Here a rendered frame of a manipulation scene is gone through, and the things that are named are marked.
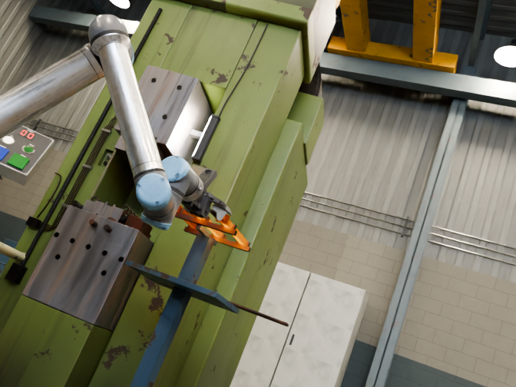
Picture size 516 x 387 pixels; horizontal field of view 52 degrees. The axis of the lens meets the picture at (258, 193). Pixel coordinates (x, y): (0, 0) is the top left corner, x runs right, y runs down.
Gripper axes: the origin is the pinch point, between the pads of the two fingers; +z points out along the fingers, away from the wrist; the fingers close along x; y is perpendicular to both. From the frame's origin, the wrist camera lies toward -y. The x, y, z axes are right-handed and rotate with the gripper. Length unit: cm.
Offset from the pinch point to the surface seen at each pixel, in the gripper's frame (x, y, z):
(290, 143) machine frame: -24, -82, 106
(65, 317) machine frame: -62, 56, 35
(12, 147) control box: -120, -6, 18
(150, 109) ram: -76, -51, 39
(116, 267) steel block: -51, 28, 37
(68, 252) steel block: -75, 30, 34
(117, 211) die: -67, 4, 41
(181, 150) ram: -62, -42, 60
